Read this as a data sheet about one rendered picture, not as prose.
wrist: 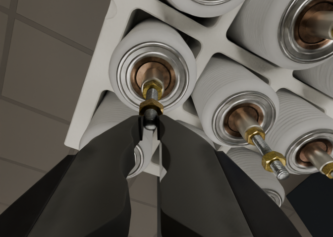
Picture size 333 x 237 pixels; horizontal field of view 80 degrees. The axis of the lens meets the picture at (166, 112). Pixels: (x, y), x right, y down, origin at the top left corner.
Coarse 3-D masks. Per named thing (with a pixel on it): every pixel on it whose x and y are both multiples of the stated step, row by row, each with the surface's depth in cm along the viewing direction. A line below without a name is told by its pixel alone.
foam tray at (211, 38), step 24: (120, 0) 24; (144, 0) 24; (120, 24) 25; (192, 24) 25; (216, 24) 25; (96, 48) 26; (192, 48) 31; (216, 48) 27; (240, 48) 27; (96, 72) 28; (264, 72) 29; (288, 72) 29; (96, 96) 29; (312, 96) 31; (72, 120) 31; (192, 120) 32; (72, 144) 33; (216, 144) 37
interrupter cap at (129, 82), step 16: (144, 48) 19; (160, 48) 19; (128, 64) 20; (144, 64) 20; (160, 64) 20; (176, 64) 20; (128, 80) 21; (176, 80) 21; (128, 96) 22; (176, 96) 22
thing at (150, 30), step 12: (144, 24) 25; (156, 24) 24; (168, 24) 28; (132, 36) 19; (144, 36) 19; (156, 36) 19; (168, 36) 19; (180, 36) 24; (120, 48) 20; (180, 48) 20; (192, 60) 21; (192, 72) 21; (192, 84) 22; (120, 96) 22; (132, 108) 23; (168, 108) 23
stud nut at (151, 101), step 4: (148, 100) 14; (152, 100) 14; (140, 104) 14; (144, 104) 14; (148, 104) 14; (152, 104) 14; (156, 104) 14; (160, 104) 15; (140, 108) 14; (144, 108) 14; (148, 108) 14; (152, 108) 14; (156, 108) 14; (160, 108) 14; (140, 112) 14; (144, 112) 14; (160, 112) 14
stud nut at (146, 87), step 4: (152, 80) 18; (144, 84) 18; (148, 84) 17; (152, 84) 17; (156, 84) 17; (144, 88) 17; (148, 88) 17; (156, 88) 17; (160, 88) 17; (144, 92) 18; (160, 92) 18; (144, 96) 18; (160, 96) 18
